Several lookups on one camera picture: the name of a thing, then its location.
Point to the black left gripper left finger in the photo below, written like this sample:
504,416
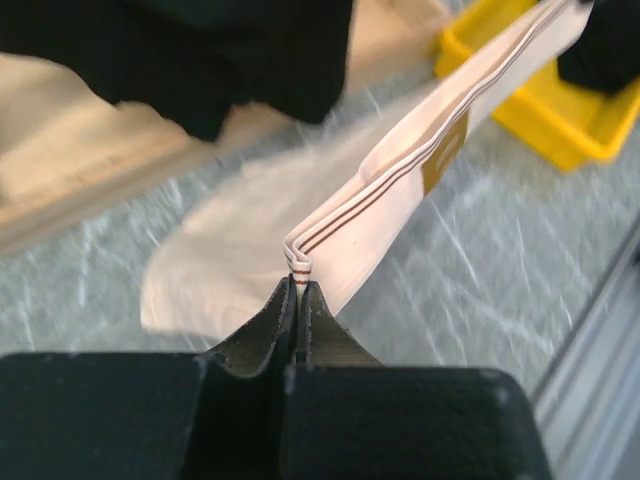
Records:
240,410

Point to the black underwear on hanger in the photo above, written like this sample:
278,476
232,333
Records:
192,61

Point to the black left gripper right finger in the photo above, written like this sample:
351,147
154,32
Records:
332,419

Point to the aluminium mounting rail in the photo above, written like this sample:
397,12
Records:
587,405

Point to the beige boxer underwear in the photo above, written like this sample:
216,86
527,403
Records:
329,213

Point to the yellow plastic tray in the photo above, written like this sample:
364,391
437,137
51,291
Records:
567,125

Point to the wooden hanging rack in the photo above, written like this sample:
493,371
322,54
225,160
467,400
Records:
65,154

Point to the black underwear in tray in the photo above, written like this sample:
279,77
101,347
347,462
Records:
606,56

